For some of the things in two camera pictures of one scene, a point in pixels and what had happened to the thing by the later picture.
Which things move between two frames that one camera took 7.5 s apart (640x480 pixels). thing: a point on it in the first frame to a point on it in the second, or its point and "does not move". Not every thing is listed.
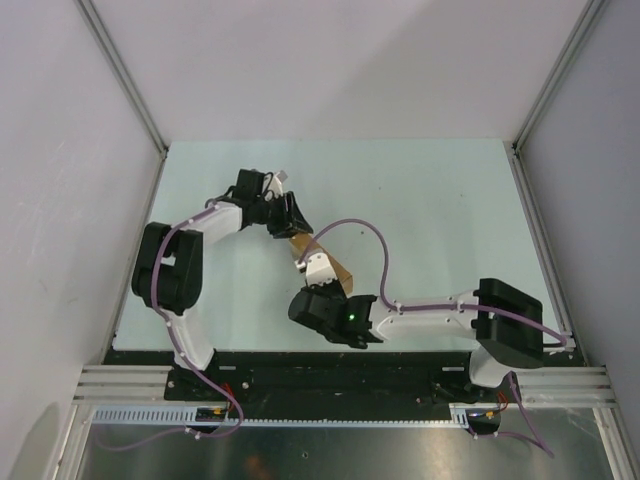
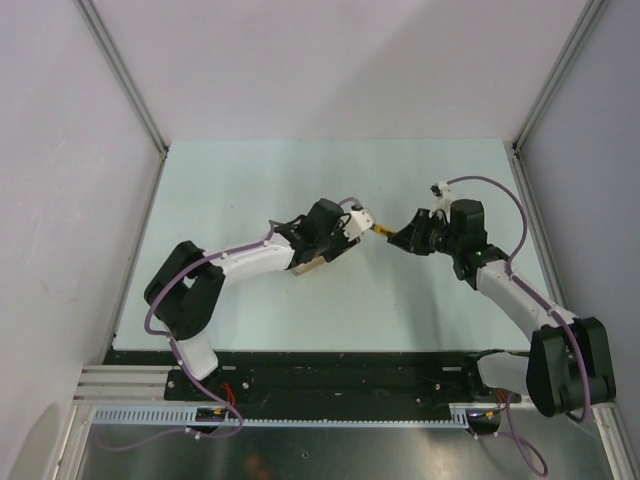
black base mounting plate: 290,379 does not move
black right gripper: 335,285 to 411,237
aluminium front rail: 122,385 does not move
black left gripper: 291,222 to 344,245
